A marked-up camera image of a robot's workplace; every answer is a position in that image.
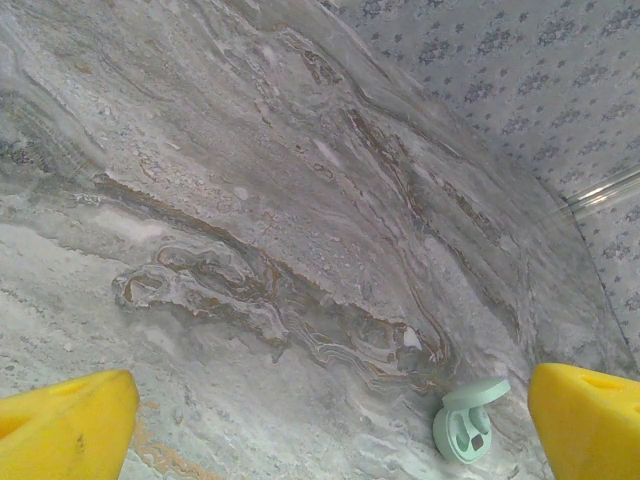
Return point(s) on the aluminium corner post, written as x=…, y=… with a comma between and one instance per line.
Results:
x=605, y=195

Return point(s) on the mint green earbud charging case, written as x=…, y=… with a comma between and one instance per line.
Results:
x=446, y=436

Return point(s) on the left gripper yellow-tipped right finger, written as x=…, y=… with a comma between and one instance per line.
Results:
x=590, y=425

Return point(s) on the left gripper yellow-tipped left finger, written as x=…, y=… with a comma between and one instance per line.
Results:
x=65, y=425

